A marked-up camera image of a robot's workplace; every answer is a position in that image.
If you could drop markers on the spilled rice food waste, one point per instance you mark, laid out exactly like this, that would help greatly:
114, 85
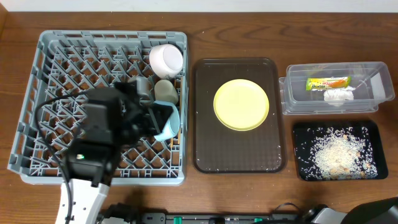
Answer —
335, 154

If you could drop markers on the black waste tray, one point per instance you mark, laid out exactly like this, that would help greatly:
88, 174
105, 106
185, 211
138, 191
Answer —
373, 134

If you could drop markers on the white bowl with food residue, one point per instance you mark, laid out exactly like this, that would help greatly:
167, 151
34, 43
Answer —
166, 61

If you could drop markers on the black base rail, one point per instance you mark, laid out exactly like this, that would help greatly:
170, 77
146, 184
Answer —
121, 213

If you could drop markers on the yellow-green plate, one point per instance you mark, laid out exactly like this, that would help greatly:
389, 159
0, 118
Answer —
241, 105

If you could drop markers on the green orange snack wrapper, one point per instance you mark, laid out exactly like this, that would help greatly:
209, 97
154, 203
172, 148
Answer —
313, 84

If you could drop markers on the white tissue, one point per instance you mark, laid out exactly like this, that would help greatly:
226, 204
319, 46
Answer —
338, 96

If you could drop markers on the dark brown serving tray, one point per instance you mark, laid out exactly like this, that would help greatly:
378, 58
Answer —
218, 149

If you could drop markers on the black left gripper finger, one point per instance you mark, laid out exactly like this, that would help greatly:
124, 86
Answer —
159, 115
143, 87

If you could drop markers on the cream white cup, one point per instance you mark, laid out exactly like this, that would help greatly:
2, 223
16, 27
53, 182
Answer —
165, 91

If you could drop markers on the grey plastic dishwasher rack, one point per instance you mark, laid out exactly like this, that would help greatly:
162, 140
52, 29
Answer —
68, 62

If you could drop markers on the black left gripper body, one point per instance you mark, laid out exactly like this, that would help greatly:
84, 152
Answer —
144, 116

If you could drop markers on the clear plastic waste bin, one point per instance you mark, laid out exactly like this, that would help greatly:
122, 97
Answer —
371, 81

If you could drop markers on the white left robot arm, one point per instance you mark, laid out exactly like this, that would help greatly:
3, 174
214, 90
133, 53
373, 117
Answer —
90, 168

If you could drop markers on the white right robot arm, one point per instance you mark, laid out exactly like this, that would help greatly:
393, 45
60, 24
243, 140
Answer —
378, 212

